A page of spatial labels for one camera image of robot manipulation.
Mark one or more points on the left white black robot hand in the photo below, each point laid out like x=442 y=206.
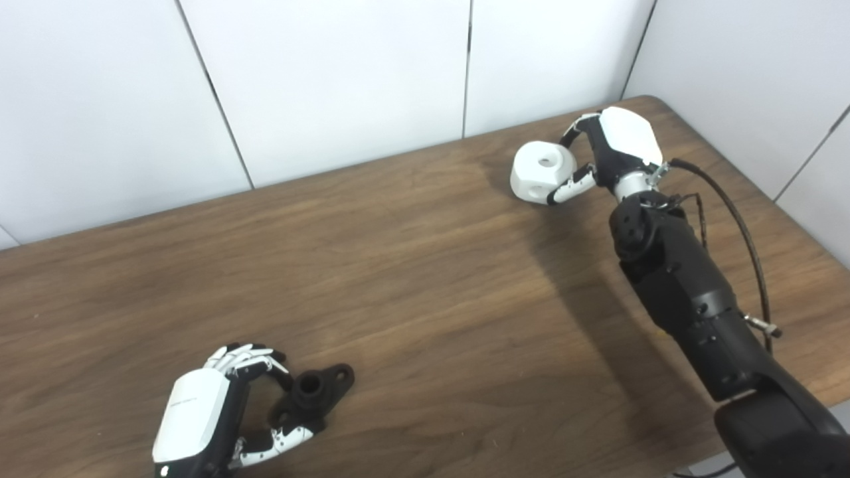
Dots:
x=192 y=418

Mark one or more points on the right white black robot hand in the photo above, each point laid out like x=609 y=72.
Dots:
x=627 y=136

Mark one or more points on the white block with holes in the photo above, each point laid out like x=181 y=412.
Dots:
x=534 y=172

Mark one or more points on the black flanged holder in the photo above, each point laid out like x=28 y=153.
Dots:
x=312 y=392

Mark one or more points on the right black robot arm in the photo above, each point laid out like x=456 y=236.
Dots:
x=690 y=299

